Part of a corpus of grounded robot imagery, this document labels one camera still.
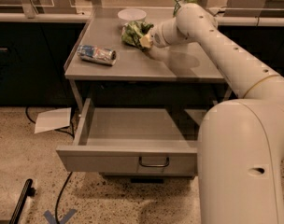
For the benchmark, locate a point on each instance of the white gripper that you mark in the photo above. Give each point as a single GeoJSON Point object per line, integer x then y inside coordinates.
{"type": "Point", "coordinates": [157, 37]}

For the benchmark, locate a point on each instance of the green jalapeno chip bag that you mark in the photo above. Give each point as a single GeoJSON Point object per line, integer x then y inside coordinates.
{"type": "Point", "coordinates": [133, 31]}

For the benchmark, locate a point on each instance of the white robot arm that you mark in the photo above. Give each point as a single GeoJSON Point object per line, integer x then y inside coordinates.
{"type": "Point", "coordinates": [240, 141]}

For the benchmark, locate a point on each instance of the open grey top drawer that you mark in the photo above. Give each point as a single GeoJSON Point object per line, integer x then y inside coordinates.
{"type": "Point", "coordinates": [109, 141]}

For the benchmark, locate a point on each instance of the white bowl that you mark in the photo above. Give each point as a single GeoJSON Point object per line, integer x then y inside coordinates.
{"type": "Point", "coordinates": [131, 14]}

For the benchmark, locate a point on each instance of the blue silver crushed can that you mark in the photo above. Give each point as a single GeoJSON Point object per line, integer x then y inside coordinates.
{"type": "Point", "coordinates": [95, 54]}

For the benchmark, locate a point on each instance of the grey metal cabinet table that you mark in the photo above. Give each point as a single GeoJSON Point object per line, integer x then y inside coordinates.
{"type": "Point", "coordinates": [178, 76]}

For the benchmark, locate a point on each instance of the dark counter left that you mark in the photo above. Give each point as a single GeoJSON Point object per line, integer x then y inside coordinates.
{"type": "Point", "coordinates": [32, 58]}

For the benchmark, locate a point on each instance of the white paper sheet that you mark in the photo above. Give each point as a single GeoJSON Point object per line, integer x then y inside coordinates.
{"type": "Point", "coordinates": [52, 120]}

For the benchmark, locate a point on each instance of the black bar bottom left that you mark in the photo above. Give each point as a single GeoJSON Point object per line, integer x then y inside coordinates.
{"type": "Point", "coordinates": [27, 191]}

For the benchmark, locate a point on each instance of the black drawer handle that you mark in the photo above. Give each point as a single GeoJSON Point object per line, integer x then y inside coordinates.
{"type": "Point", "coordinates": [152, 164]}

